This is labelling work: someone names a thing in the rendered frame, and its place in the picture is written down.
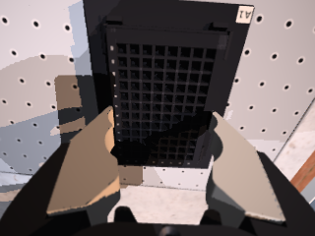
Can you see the black rectangular frame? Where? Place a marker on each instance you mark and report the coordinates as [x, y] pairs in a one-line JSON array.
[[177, 14]]

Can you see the grey flat rectangular plate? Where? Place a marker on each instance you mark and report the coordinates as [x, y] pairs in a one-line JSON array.
[[47, 90]]

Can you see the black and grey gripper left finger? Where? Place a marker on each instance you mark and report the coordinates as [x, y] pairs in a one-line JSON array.
[[75, 188]]

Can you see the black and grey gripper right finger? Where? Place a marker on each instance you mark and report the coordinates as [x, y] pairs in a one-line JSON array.
[[249, 191]]

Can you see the black well plate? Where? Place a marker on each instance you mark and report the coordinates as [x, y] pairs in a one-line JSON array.
[[155, 102]]

